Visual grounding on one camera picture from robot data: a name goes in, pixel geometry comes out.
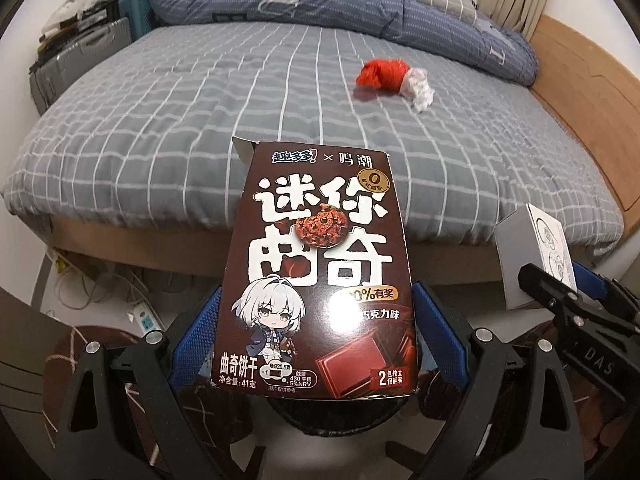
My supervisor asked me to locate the teal suitcase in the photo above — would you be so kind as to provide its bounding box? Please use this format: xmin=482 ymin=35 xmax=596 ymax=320
xmin=118 ymin=0 xmax=156 ymax=43

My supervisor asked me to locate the white crumpled tissue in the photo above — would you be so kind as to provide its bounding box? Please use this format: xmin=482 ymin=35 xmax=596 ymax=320
xmin=398 ymin=68 xmax=434 ymax=111

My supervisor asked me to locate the grey suitcase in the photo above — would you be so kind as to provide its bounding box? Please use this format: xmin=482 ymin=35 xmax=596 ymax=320
xmin=27 ymin=16 xmax=133 ymax=116

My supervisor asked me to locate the dark marbled round mat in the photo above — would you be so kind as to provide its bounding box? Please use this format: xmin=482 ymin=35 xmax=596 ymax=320
xmin=39 ymin=324 xmax=640 ymax=480

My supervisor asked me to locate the white cardboard box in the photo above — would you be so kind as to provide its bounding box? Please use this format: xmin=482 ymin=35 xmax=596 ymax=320
xmin=494 ymin=203 xmax=579 ymax=311

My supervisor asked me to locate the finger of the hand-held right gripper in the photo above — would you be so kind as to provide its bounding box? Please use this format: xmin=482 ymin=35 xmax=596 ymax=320
xmin=516 ymin=263 xmax=577 ymax=315
xmin=574 ymin=259 xmax=640 ymax=322

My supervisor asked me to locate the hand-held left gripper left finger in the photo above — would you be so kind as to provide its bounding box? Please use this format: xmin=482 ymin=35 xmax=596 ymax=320
xmin=50 ymin=285 xmax=224 ymax=480

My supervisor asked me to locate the white power strip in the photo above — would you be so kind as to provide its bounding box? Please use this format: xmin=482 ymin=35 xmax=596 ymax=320
xmin=125 ymin=300 xmax=161 ymax=333

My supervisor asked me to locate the bed with grey checked sheet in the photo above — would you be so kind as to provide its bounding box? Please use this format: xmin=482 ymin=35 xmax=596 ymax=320
xmin=1 ymin=22 xmax=626 ymax=266
xmin=47 ymin=14 xmax=640 ymax=293

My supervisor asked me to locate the red and white cloth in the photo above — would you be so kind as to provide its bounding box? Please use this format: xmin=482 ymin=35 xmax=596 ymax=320
xmin=355 ymin=58 xmax=412 ymax=93

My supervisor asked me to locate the white cable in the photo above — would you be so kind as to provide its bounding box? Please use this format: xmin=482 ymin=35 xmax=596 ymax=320
xmin=50 ymin=255 xmax=166 ymax=321

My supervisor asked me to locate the black trash bin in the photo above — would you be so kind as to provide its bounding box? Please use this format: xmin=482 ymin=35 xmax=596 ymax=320
xmin=265 ymin=395 xmax=403 ymax=436

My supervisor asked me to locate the brown cookie box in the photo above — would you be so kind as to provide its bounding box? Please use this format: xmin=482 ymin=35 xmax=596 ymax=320
xmin=212 ymin=135 xmax=420 ymax=403

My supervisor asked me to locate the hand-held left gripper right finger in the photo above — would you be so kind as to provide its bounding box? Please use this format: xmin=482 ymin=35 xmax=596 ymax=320
xmin=411 ymin=281 xmax=591 ymax=480

